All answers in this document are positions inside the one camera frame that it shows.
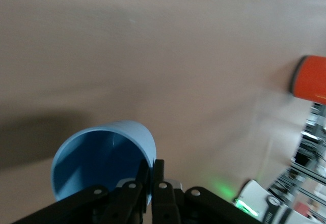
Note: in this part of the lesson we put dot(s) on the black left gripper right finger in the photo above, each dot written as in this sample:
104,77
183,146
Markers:
163,198

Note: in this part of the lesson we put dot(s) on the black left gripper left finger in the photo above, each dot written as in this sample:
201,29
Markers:
127,198

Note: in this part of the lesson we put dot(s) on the blue plastic cup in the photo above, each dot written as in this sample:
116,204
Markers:
96,157

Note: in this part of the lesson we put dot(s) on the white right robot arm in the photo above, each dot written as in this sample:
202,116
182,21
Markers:
257,196

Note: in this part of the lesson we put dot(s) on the brown table mat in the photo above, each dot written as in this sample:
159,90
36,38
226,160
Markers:
152,56

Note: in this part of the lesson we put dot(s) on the orange can with grey lid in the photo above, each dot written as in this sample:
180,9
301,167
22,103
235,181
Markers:
312,77

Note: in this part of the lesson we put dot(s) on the aluminium profile frame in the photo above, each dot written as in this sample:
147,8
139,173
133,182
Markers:
305,168

